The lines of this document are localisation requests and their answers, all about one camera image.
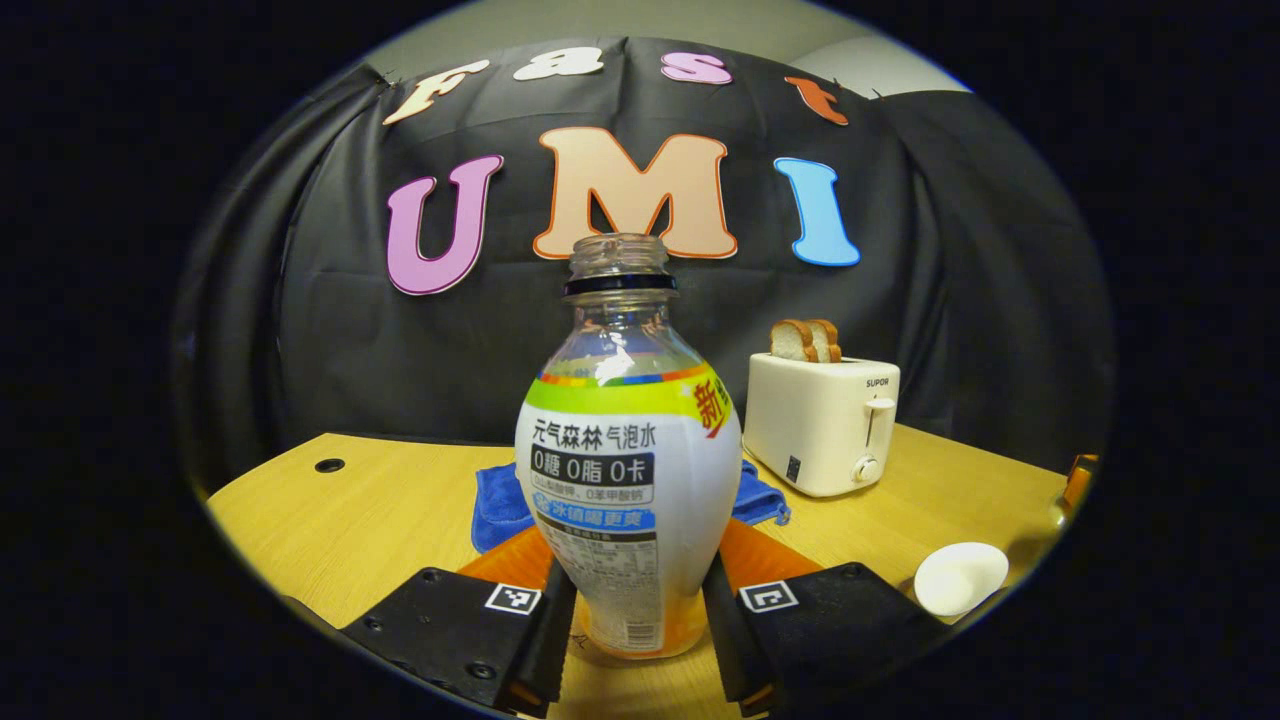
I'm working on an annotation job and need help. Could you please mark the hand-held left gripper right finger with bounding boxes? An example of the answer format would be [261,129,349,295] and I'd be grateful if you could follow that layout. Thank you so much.
[700,518,951,716]

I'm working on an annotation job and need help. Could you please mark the black backdrop cloth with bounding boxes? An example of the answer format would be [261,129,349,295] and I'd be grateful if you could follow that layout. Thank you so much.
[172,38,1116,491]

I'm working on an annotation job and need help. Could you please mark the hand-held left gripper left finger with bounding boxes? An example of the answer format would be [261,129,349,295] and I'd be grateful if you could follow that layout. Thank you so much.
[340,525,579,719]

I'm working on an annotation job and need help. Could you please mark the clear plastic water bottle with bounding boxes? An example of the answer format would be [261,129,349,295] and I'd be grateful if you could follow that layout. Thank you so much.
[515,233,743,661]

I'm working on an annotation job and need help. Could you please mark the blue towel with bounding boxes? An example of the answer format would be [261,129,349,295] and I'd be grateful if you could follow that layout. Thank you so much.
[470,460,791,554]

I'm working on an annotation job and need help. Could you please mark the cream toaster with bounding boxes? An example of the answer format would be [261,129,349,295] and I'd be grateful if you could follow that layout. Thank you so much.
[743,352,901,498]

